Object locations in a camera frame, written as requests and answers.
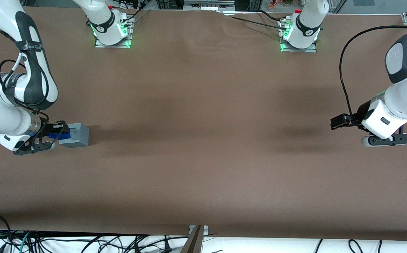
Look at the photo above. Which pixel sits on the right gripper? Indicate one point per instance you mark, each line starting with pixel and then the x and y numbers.
pixel 46 127

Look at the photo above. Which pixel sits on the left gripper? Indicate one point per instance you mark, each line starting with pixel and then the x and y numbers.
pixel 360 113

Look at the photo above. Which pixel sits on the blue plastic part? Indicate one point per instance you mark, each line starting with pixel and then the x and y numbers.
pixel 53 134

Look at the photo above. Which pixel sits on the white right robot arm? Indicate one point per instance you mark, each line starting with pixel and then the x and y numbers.
pixel 10 116

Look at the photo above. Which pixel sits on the gray square base block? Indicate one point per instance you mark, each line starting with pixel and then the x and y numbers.
pixel 79 135

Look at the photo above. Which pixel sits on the brown table cover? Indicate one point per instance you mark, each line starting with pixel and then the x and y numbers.
pixel 203 105

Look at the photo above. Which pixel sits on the aluminium profile beam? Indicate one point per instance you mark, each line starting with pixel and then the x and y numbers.
pixel 194 242

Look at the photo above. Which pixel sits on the grey background device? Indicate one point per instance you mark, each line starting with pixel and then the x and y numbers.
pixel 208 5

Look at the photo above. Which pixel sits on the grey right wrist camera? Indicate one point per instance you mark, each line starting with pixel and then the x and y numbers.
pixel 31 148

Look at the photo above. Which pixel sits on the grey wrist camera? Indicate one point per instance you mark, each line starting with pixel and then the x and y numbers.
pixel 382 140
pixel 31 148

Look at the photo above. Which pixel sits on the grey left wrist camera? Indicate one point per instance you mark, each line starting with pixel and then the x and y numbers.
pixel 382 140

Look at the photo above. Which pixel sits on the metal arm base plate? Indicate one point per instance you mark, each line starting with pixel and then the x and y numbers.
pixel 300 50
pixel 113 45

